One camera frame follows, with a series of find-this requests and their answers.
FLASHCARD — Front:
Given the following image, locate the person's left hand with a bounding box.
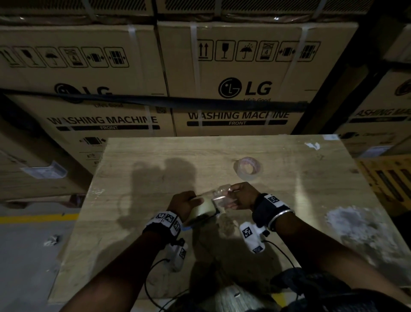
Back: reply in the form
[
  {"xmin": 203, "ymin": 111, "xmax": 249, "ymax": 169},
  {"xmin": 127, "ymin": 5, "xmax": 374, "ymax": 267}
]
[{"xmin": 167, "ymin": 191, "xmax": 205, "ymax": 222}]

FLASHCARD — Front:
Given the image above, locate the person's right hand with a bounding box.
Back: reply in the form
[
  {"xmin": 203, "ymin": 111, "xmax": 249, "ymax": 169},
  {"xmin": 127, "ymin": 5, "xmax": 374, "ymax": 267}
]
[{"xmin": 228, "ymin": 182, "xmax": 261, "ymax": 212}]

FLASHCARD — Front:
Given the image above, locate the clear tape roll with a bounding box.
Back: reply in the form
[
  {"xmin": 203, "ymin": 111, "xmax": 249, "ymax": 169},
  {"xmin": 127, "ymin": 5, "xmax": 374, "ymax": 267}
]
[{"xmin": 187, "ymin": 183, "xmax": 238, "ymax": 225}]

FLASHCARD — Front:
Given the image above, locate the blue tape dispenser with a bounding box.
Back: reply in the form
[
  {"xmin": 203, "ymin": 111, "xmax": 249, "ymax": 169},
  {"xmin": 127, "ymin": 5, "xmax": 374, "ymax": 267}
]
[{"xmin": 181, "ymin": 205, "xmax": 225, "ymax": 231}]

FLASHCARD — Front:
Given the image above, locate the person's right forearm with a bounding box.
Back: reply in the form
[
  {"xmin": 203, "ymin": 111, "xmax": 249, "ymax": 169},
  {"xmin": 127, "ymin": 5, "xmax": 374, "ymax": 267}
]
[{"xmin": 274, "ymin": 212, "xmax": 411, "ymax": 304}]

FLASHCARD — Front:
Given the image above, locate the person's left forearm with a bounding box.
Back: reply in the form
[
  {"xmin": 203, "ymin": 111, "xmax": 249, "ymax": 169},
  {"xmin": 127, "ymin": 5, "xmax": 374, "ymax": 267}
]
[{"xmin": 59, "ymin": 232, "xmax": 166, "ymax": 312}]

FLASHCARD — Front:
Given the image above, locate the yellow black printed carton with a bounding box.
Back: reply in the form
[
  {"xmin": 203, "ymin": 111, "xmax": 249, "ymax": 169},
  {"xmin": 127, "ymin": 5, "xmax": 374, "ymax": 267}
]
[{"xmin": 354, "ymin": 154, "xmax": 411, "ymax": 216}]

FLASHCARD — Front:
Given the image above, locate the plain brown cardboard box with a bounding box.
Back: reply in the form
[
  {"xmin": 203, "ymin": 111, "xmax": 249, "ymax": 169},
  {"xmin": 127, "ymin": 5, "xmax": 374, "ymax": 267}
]
[{"xmin": 0, "ymin": 93, "xmax": 94, "ymax": 201}]

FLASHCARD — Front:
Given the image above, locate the white shipping label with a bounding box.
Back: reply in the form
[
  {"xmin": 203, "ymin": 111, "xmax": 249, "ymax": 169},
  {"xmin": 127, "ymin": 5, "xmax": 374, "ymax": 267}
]
[{"xmin": 358, "ymin": 145, "xmax": 392, "ymax": 159}]

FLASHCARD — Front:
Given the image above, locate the clear plastic document pouch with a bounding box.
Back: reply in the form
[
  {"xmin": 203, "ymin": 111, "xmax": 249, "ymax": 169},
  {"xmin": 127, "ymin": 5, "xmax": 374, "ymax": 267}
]
[{"xmin": 21, "ymin": 160, "xmax": 68, "ymax": 180}]

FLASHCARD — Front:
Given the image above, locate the dark metal rack upright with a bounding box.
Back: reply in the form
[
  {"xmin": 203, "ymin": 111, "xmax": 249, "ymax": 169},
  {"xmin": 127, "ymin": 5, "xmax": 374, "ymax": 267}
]
[{"xmin": 290, "ymin": 0, "xmax": 411, "ymax": 135}]

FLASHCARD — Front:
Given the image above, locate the black right wrist strap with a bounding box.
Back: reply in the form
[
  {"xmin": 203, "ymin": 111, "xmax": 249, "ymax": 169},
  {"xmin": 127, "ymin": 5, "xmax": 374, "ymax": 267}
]
[{"xmin": 252, "ymin": 192, "xmax": 295, "ymax": 232}]

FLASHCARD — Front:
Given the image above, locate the black wrist strap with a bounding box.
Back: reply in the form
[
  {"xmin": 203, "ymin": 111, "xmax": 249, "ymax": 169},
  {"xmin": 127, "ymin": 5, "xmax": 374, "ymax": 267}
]
[
  {"xmin": 252, "ymin": 192, "xmax": 295, "ymax": 232},
  {"xmin": 143, "ymin": 210, "xmax": 183, "ymax": 248}
]

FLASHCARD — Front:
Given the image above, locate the black left wrist strap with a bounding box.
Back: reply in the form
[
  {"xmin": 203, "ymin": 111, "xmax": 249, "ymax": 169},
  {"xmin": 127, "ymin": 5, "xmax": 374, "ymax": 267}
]
[{"xmin": 143, "ymin": 210, "xmax": 183, "ymax": 248}]

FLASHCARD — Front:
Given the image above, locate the silver bracelet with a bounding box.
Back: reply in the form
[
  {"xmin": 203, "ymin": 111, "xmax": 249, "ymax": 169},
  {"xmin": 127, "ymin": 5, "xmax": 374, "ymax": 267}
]
[{"xmin": 267, "ymin": 209, "xmax": 295, "ymax": 232}]

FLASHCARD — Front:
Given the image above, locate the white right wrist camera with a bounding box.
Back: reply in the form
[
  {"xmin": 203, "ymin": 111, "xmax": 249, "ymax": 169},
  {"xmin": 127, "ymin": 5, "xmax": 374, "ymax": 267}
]
[{"xmin": 239, "ymin": 222, "xmax": 270, "ymax": 255}]

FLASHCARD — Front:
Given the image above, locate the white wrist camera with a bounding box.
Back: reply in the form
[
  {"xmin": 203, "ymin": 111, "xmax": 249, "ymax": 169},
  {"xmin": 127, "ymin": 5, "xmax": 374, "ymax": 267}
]
[
  {"xmin": 239, "ymin": 222, "xmax": 270, "ymax": 255},
  {"xmin": 165, "ymin": 238, "xmax": 188, "ymax": 272}
]

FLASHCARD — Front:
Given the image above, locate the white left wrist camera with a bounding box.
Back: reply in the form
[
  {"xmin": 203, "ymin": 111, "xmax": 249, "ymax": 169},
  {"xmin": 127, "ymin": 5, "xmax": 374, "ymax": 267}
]
[{"xmin": 165, "ymin": 238, "xmax": 188, "ymax": 272}]

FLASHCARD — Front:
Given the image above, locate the black right camera cable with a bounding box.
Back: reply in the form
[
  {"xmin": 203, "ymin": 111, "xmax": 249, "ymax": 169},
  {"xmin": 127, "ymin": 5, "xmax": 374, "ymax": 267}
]
[{"xmin": 262, "ymin": 239, "xmax": 298, "ymax": 269}]

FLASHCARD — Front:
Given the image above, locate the black camera cable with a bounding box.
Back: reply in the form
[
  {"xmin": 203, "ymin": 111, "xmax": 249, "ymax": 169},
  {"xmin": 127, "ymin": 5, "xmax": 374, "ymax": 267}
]
[
  {"xmin": 143, "ymin": 258, "xmax": 190, "ymax": 312},
  {"xmin": 262, "ymin": 239, "xmax": 298, "ymax": 269}
]

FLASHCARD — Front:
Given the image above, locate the black left camera cable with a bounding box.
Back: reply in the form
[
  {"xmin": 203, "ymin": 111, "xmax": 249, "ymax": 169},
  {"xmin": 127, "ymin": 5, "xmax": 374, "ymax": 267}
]
[{"xmin": 143, "ymin": 258, "xmax": 190, "ymax": 312}]

